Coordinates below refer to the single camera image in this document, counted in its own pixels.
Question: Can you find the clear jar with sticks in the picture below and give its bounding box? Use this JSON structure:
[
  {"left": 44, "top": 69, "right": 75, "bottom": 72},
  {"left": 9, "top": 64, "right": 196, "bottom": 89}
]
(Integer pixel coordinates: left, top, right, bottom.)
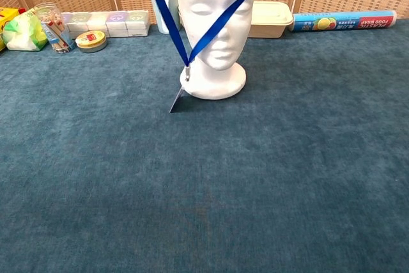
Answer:
[{"left": 34, "top": 3, "right": 76, "bottom": 54}]

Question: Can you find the white measuring cup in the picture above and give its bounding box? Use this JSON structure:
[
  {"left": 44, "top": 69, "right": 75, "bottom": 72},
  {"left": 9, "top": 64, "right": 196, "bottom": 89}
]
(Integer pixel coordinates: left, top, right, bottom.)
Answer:
[{"left": 150, "top": 0, "right": 181, "bottom": 35}]

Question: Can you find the round tin red label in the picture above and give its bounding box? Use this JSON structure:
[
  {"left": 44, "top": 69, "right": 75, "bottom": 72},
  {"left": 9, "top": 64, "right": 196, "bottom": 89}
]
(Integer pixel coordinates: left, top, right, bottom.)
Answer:
[{"left": 75, "top": 30, "right": 107, "bottom": 54}]

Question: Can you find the green white plastic bag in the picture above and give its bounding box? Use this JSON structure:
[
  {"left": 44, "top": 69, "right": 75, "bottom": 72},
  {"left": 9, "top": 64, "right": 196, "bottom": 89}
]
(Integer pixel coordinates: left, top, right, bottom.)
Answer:
[{"left": 3, "top": 9, "right": 49, "bottom": 52}]

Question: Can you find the beige lidded lunch box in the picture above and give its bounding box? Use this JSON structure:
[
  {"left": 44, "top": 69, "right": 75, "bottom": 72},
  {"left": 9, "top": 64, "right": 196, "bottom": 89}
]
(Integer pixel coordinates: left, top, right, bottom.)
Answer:
[{"left": 247, "top": 1, "right": 294, "bottom": 39}]

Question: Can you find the blue plastic wrap roll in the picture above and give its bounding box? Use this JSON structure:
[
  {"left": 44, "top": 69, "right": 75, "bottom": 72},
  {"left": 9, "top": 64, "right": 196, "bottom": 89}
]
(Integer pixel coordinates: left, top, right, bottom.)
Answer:
[{"left": 289, "top": 10, "right": 397, "bottom": 33}]

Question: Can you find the white foam mannequin head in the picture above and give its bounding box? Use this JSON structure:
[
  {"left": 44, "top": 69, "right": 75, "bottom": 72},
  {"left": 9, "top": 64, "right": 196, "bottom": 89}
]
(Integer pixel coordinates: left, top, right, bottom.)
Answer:
[{"left": 176, "top": 0, "right": 256, "bottom": 100}]

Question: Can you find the blue lanyard strap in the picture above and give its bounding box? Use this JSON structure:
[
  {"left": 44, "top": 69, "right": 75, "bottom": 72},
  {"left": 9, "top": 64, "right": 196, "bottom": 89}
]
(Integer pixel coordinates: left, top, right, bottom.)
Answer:
[{"left": 142, "top": 0, "right": 275, "bottom": 82}]

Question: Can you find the white plastic ID badge card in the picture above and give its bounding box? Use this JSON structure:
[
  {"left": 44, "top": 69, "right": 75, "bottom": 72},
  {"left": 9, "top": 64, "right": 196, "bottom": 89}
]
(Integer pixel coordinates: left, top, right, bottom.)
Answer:
[{"left": 168, "top": 86, "right": 185, "bottom": 114}]

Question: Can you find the pastel tissue multipack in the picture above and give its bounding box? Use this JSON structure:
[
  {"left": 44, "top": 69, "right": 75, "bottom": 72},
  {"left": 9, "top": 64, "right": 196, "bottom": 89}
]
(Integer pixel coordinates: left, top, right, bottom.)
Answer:
[{"left": 60, "top": 10, "right": 150, "bottom": 39}]

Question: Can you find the teal table cloth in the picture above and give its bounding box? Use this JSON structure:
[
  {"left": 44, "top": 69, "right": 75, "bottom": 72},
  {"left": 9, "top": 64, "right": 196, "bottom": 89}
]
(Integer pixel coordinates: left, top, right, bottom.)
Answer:
[{"left": 0, "top": 19, "right": 409, "bottom": 273}]

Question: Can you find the yellow snack box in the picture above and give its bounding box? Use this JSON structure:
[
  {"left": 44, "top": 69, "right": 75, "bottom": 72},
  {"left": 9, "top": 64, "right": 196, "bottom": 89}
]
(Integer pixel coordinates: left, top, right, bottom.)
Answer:
[{"left": 0, "top": 6, "right": 26, "bottom": 52}]

